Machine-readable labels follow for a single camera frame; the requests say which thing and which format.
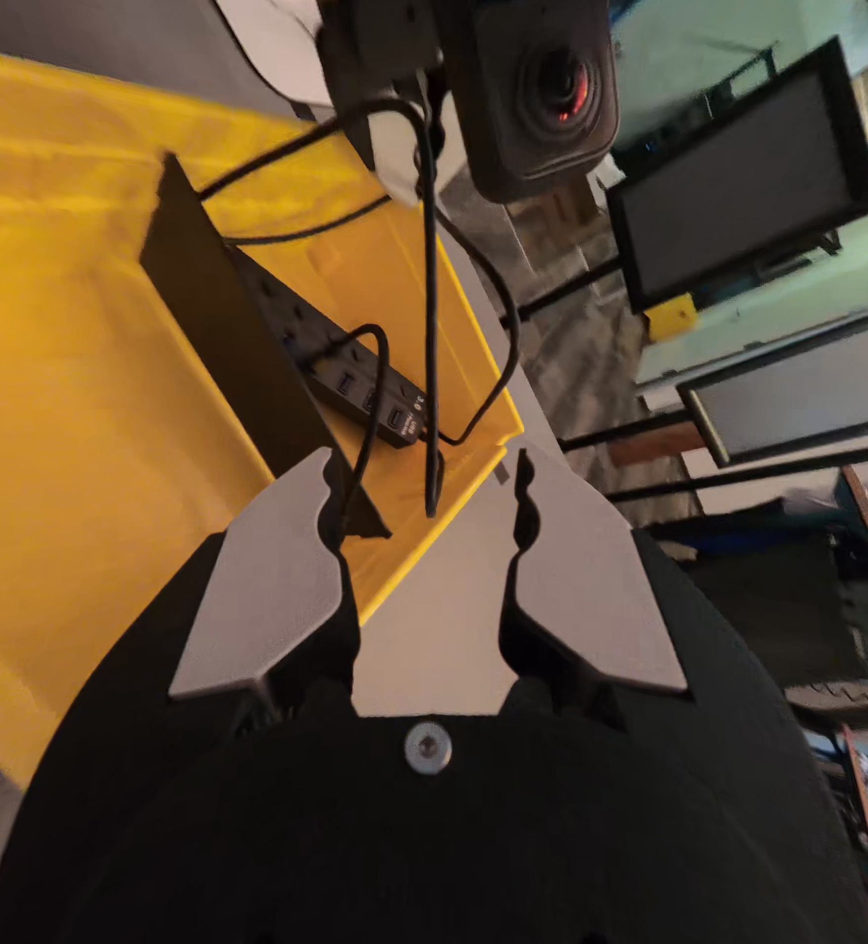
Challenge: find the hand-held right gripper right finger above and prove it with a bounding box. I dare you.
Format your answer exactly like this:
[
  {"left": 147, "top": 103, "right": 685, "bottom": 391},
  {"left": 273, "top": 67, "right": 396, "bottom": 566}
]
[{"left": 496, "top": 447, "right": 691, "bottom": 697}]

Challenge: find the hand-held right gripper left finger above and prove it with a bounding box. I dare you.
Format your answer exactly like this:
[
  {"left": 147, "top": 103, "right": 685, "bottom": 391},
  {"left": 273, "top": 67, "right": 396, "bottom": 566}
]
[{"left": 169, "top": 447, "right": 364, "bottom": 702}]

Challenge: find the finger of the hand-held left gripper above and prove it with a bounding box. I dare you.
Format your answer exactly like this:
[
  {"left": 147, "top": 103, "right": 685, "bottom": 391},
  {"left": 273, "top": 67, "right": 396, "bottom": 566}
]
[{"left": 368, "top": 104, "right": 438, "bottom": 207}]

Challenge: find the black usb cable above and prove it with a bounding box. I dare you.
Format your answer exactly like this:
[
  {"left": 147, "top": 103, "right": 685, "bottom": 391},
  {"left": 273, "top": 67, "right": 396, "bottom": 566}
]
[{"left": 324, "top": 89, "right": 523, "bottom": 554}]

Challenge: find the yellow plastic bin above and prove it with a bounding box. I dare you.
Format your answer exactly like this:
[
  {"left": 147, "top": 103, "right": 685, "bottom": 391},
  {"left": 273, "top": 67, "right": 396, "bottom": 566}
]
[{"left": 0, "top": 45, "right": 528, "bottom": 790}]

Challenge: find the white stand base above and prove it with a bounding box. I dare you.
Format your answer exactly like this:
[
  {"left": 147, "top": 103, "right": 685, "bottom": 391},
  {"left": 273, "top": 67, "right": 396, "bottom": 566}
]
[{"left": 213, "top": 0, "right": 331, "bottom": 107}]

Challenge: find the black monitor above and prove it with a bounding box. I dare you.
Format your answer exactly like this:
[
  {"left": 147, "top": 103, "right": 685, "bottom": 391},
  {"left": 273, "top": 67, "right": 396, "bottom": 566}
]
[{"left": 604, "top": 37, "right": 868, "bottom": 315}]

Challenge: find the yellow floor sign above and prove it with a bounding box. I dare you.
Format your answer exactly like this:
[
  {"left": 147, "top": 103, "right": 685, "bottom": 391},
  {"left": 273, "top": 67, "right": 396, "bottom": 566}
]
[{"left": 644, "top": 293, "right": 697, "bottom": 343}]

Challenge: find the black floor stand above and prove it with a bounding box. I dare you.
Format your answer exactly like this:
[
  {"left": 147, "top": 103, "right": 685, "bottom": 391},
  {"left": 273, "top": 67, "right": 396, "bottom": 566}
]
[{"left": 560, "top": 295, "right": 868, "bottom": 510}]

